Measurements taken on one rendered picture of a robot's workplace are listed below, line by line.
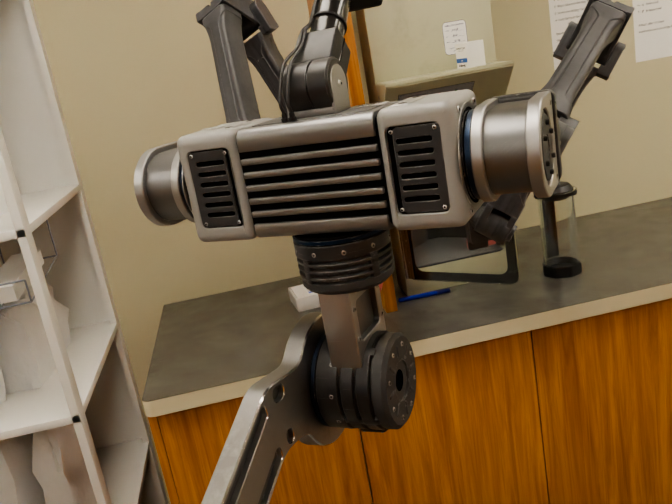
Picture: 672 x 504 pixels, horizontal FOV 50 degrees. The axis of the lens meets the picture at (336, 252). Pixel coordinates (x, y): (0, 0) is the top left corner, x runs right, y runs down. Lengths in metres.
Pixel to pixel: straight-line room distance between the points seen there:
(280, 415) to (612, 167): 1.84
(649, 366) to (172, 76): 1.54
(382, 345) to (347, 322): 0.07
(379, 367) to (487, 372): 0.81
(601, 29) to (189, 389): 1.10
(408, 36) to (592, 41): 0.68
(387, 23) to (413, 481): 1.13
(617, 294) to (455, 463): 0.57
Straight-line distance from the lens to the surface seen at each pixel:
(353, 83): 1.74
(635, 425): 2.04
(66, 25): 2.27
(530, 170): 0.85
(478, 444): 1.87
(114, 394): 2.47
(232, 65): 1.37
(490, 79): 1.83
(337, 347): 1.01
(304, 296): 1.97
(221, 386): 1.65
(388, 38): 1.85
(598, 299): 1.81
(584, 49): 1.26
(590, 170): 2.56
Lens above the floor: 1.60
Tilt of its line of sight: 15 degrees down
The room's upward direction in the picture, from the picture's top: 10 degrees counter-clockwise
